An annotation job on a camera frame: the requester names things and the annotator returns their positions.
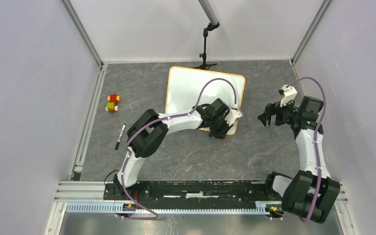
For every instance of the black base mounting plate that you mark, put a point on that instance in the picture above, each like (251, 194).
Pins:
(191, 195)

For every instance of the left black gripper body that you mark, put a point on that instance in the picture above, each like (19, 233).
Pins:
(218, 121)

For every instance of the colourful toy block car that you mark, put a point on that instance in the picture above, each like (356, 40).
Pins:
(112, 105)

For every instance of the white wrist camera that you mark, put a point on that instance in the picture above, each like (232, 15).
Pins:
(288, 95)
(232, 116)

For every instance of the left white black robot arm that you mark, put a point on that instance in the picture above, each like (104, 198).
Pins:
(146, 135)

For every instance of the grey camera boom pole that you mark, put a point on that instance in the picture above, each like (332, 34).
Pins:
(207, 8)

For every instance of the black tripod camera stand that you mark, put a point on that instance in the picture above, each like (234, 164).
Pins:
(203, 55)

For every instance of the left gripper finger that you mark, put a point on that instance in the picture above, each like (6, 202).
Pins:
(223, 132)
(215, 132)

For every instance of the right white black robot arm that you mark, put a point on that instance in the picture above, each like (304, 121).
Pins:
(312, 192)

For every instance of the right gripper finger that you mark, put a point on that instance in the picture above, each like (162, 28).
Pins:
(266, 116)
(279, 117)

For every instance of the yellow framed whiteboard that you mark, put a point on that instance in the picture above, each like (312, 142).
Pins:
(188, 87)

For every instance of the slotted aluminium cable rail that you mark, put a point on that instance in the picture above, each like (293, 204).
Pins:
(127, 208)

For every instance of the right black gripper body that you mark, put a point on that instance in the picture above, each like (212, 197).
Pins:
(290, 112)

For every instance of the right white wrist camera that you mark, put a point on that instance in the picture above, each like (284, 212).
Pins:
(288, 95)

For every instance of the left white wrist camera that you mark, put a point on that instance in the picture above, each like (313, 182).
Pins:
(232, 116)

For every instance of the black whiteboard marker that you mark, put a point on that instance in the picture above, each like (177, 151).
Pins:
(120, 137)

